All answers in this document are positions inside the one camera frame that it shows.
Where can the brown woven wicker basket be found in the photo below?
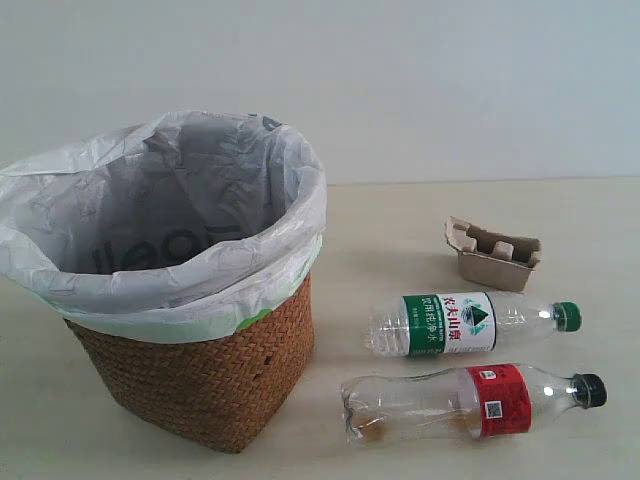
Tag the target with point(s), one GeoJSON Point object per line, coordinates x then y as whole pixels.
{"type": "Point", "coordinates": [220, 393]}

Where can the white plastic bin liner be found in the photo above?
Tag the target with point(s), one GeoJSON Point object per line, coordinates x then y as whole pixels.
{"type": "Point", "coordinates": [183, 229]}

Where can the brown cardboard pulp tray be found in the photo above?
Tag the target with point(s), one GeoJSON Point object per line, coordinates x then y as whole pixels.
{"type": "Point", "coordinates": [492, 259]}

